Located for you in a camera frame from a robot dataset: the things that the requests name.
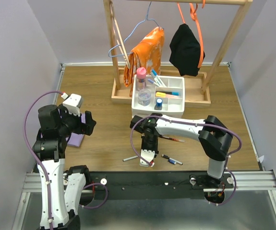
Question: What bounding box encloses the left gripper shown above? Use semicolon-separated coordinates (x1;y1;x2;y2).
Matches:
59;103;97;136

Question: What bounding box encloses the blue lid small jar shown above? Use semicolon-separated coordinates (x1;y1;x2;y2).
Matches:
154;98;163;110

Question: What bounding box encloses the clear paperclip jar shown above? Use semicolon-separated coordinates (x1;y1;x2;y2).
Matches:
138;89;151;106

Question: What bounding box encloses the yellow pink highlighter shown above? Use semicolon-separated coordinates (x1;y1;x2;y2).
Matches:
155;92;180;99

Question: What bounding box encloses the black teal highlighter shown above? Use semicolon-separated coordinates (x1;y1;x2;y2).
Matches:
163;92;179;96

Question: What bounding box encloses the blue cap white marker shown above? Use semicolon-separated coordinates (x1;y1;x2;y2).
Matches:
150;69;166;87

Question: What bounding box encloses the pink lid pen tube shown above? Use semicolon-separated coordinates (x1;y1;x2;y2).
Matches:
136;67;146;90

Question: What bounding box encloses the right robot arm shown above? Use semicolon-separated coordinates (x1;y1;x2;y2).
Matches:
130;113;233;188

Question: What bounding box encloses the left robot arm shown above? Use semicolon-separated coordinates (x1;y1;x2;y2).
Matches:
33;104;96;230

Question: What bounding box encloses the red clear pen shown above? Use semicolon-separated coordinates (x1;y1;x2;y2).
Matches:
160;136;185;143

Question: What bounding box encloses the black white thin marker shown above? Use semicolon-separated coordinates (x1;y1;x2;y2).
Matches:
161;154;183;165

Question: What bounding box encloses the purple folded cloth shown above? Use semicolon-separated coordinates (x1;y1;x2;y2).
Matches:
67;114;87;148

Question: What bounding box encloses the small white black-tip pen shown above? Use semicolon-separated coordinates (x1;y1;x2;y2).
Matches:
122;156;138;162

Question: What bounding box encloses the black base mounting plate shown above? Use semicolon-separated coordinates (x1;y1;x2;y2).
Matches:
86;171;234;204

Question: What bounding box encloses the white drawer organizer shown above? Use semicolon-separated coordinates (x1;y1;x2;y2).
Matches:
132;75;185;118

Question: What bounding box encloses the wooden clothes rack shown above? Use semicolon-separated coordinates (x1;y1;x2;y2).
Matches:
103;0;252;108

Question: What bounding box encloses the orange patterned cloth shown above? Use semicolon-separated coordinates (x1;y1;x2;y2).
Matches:
123;27;165;97

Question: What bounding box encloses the black garment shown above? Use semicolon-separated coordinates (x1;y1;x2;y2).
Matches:
169;23;201;77

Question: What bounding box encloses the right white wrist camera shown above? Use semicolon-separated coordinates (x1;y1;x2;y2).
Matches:
139;149;156;167

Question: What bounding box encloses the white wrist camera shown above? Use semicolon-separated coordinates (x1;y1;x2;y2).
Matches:
139;149;156;167
61;92;83;116

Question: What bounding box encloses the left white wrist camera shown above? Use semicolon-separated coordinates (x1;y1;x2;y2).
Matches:
61;92;83;116

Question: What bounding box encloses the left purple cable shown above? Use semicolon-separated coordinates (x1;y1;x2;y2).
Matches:
24;91;68;230

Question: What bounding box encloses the aluminium frame rail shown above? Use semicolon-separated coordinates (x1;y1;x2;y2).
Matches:
22;171;276;193

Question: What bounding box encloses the blue wire hanger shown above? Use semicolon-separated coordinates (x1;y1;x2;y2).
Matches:
108;2;164;58

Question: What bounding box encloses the orange strap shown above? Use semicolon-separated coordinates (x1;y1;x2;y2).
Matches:
177;0;206;69

